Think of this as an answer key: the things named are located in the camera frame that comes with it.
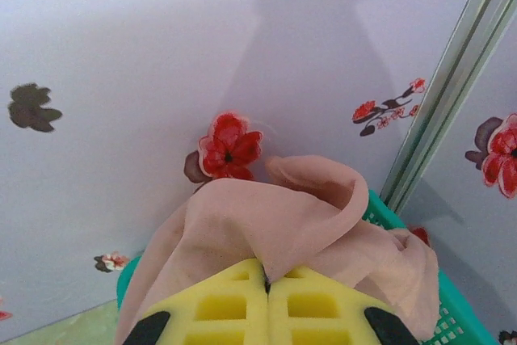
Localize aluminium frame post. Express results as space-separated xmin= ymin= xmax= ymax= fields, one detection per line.
xmin=381 ymin=0 xmax=517 ymax=215

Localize teal plastic basket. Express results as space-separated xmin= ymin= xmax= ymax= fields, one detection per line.
xmin=116 ymin=189 xmax=500 ymax=345

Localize beige pink shorts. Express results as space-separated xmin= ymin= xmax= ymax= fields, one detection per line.
xmin=115 ymin=154 xmax=441 ymax=345

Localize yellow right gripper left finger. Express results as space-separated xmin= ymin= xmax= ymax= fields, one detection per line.
xmin=123 ymin=258 xmax=270 ymax=345

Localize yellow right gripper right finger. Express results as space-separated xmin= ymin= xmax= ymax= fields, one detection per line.
xmin=267 ymin=266 xmax=421 ymax=345

